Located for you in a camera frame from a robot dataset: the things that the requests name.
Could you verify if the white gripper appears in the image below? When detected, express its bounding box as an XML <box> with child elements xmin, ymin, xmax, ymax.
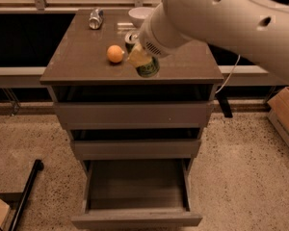
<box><xmin>127</xmin><ymin>5</ymin><xmax>189</xmax><ymax>68</ymax></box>

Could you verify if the green soda can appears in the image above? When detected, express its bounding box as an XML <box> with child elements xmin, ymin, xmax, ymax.
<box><xmin>124</xmin><ymin>30</ymin><xmax>159</xmax><ymax>78</ymax></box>

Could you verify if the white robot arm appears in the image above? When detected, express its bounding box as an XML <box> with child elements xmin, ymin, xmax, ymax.
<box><xmin>127</xmin><ymin>0</ymin><xmax>289</xmax><ymax>85</ymax></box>

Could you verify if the silver can lying down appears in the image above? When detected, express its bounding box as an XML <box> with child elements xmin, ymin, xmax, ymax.
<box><xmin>89</xmin><ymin>8</ymin><xmax>103</xmax><ymax>30</ymax></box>

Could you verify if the grey drawer cabinet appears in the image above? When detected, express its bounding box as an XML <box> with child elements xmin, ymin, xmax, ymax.
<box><xmin>40</xmin><ymin>10</ymin><xmax>223</xmax><ymax>168</ymax></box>

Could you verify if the grey top drawer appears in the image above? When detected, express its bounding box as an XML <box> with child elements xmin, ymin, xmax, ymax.
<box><xmin>52</xmin><ymin>85</ymin><xmax>213</xmax><ymax>130</ymax></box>

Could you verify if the grey drawer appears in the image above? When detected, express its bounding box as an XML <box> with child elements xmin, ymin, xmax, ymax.
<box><xmin>71</xmin><ymin>159</ymin><xmax>202</xmax><ymax>230</ymax></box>
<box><xmin>52</xmin><ymin>85</ymin><xmax>213</xmax><ymax>130</ymax></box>
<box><xmin>71</xmin><ymin>128</ymin><xmax>200</xmax><ymax>160</ymax></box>

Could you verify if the grey middle drawer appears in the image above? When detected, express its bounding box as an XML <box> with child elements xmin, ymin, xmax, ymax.
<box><xmin>71</xmin><ymin>128</ymin><xmax>200</xmax><ymax>160</ymax></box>

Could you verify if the grey bottom drawer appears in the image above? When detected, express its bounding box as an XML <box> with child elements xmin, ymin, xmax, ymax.
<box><xmin>71</xmin><ymin>159</ymin><xmax>202</xmax><ymax>230</ymax></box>

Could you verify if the orange fruit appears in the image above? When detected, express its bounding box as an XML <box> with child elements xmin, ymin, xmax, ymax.
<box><xmin>107</xmin><ymin>45</ymin><xmax>124</xmax><ymax>64</ymax></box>

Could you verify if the white bowl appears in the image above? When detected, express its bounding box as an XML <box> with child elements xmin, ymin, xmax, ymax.
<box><xmin>128</xmin><ymin>7</ymin><xmax>153</xmax><ymax>28</ymax></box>

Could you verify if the black pole on floor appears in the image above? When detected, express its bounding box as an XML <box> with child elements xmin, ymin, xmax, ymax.
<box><xmin>8</xmin><ymin>159</ymin><xmax>44</xmax><ymax>231</ymax></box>

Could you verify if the cardboard box right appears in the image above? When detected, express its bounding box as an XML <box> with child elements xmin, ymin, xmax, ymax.
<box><xmin>268</xmin><ymin>87</ymin><xmax>289</xmax><ymax>147</ymax></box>

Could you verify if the white cable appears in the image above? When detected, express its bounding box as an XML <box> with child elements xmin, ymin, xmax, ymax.
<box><xmin>214</xmin><ymin>54</ymin><xmax>242</xmax><ymax>95</ymax></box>

